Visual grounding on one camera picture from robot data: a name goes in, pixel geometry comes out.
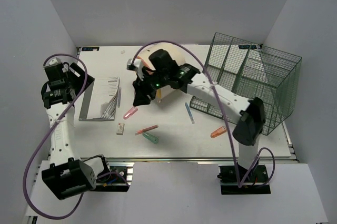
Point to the white eraser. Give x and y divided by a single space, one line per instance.
120 129

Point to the green wire mesh organizer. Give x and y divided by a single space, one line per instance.
254 70

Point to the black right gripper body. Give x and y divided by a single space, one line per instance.
156 81

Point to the purple pen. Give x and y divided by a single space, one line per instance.
119 97

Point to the red pen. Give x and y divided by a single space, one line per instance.
146 129

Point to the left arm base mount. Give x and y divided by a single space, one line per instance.
116 178

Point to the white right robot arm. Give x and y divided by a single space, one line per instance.
247 114

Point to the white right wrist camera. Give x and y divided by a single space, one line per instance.
134 64

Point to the green highlighter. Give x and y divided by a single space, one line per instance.
153 139

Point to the blue pen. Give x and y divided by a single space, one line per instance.
189 113

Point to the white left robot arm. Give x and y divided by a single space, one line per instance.
68 175

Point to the orange highlighter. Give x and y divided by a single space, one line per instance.
218 132

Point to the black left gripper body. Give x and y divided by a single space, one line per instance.
68 81

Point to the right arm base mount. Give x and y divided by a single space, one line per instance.
255 183

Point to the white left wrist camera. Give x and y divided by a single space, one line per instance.
52 63

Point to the cream round drawer box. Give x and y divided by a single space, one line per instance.
160 61

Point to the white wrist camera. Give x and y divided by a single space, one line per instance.
134 64
52 63

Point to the white silver-spined booklet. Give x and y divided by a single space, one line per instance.
100 100

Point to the pink highlighter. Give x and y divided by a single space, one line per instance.
130 112

